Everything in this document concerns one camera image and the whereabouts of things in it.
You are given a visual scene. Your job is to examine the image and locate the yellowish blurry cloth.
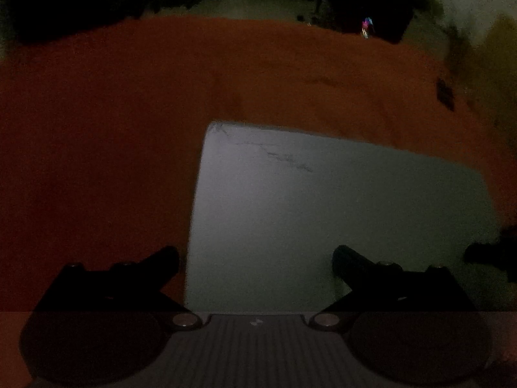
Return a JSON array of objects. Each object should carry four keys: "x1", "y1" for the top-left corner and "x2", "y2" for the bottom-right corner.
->
[{"x1": 469, "y1": 14, "x2": 517, "y2": 130}]

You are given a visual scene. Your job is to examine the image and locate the grey flat board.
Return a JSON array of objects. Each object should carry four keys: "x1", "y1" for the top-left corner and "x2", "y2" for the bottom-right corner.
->
[{"x1": 185, "y1": 120, "x2": 502, "y2": 315}]

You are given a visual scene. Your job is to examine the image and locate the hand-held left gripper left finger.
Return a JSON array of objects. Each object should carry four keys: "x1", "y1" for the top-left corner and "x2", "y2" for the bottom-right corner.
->
[{"x1": 34, "y1": 246, "x2": 203, "y2": 330}]

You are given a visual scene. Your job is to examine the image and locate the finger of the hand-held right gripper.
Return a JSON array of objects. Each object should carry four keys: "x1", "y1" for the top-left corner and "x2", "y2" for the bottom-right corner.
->
[{"x1": 463, "y1": 225, "x2": 517, "y2": 272}]

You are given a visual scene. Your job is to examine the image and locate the small black object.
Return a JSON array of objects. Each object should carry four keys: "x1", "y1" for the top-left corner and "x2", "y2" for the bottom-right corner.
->
[{"x1": 436, "y1": 78, "x2": 456, "y2": 112}]

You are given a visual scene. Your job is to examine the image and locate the orange blanket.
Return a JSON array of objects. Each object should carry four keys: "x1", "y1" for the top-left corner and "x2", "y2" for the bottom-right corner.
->
[{"x1": 0, "y1": 15, "x2": 517, "y2": 388}]

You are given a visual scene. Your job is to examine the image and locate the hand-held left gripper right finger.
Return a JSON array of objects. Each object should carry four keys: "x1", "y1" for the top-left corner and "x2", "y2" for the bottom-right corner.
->
[{"x1": 309, "y1": 245, "x2": 478, "y2": 329}]

